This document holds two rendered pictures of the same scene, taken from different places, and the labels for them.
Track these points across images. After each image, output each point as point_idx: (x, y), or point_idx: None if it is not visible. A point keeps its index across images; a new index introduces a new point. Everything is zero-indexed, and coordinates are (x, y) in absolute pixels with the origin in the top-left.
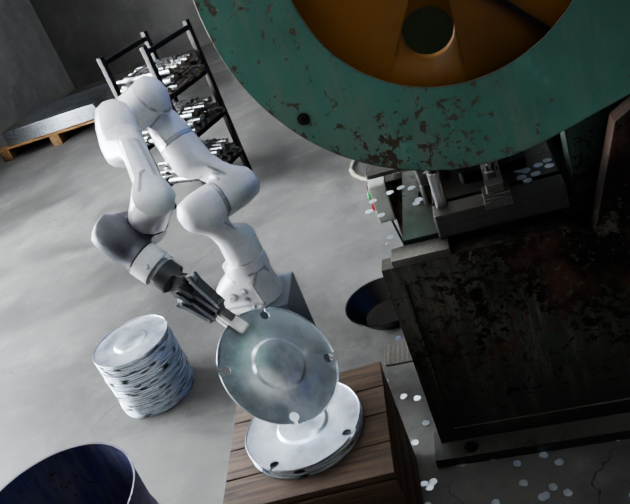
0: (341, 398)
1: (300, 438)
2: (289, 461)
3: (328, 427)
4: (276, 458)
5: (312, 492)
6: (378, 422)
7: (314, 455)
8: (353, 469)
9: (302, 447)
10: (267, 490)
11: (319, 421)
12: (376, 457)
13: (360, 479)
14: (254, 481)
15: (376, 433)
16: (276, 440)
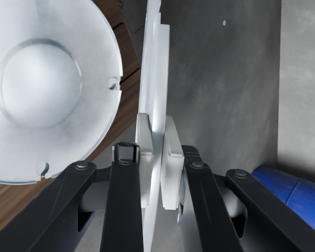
0: (79, 19)
1: (61, 117)
2: (62, 154)
3: (86, 81)
4: (39, 159)
5: (91, 161)
6: (122, 42)
7: (90, 130)
8: (120, 116)
9: (67, 126)
10: (35, 191)
11: (73, 77)
12: (135, 93)
13: (130, 124)
14: (5, 192)
15: (125, 60)
16: (16, 132)
